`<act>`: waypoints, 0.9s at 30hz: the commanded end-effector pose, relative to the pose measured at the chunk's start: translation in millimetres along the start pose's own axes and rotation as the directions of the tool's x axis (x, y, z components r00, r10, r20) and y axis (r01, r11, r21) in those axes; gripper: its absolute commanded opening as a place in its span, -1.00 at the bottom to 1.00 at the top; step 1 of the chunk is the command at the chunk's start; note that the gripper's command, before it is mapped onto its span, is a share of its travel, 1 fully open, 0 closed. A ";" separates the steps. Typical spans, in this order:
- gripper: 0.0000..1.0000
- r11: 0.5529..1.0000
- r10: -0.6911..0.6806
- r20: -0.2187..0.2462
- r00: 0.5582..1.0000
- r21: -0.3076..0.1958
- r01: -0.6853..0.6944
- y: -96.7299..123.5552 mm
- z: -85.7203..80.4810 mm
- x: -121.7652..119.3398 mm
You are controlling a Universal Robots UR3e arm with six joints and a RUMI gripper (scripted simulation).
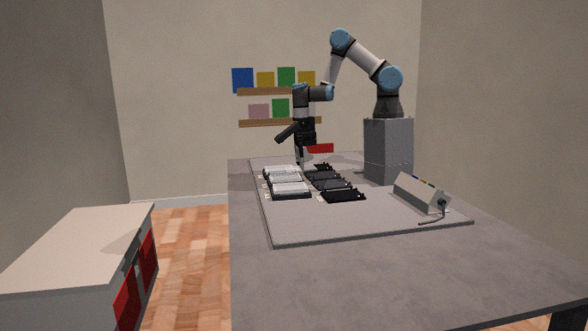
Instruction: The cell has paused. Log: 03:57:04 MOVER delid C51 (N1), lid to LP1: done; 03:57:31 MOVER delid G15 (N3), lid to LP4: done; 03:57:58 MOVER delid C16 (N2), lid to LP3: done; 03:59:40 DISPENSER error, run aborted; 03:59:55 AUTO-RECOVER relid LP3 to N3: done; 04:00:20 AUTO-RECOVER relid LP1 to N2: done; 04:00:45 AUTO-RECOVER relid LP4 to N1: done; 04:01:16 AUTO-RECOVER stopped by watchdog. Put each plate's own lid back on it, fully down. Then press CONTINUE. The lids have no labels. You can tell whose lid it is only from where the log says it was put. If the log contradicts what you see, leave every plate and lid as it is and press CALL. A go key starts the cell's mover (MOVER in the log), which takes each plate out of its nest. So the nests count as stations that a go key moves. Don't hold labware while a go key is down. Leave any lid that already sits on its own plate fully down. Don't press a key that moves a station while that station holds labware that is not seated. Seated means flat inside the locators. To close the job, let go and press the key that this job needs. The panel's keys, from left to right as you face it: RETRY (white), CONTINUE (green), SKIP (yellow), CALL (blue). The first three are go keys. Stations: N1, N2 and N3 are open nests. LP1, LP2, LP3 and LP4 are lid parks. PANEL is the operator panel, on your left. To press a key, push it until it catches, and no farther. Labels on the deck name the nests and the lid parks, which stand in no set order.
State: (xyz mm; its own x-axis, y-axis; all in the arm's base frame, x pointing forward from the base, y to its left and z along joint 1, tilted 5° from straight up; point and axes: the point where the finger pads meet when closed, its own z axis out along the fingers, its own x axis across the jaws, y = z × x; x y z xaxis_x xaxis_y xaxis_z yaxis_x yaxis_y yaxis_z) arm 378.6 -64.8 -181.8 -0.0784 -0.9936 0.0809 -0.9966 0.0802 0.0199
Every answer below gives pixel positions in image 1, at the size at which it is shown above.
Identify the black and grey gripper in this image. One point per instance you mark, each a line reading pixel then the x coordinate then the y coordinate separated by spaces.
pixel 302 139

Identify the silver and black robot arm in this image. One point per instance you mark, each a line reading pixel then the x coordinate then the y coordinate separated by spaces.
pixel 381 72

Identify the grey operator panel with coloured keys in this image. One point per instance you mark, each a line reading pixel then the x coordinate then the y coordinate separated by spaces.
pixel 422 196

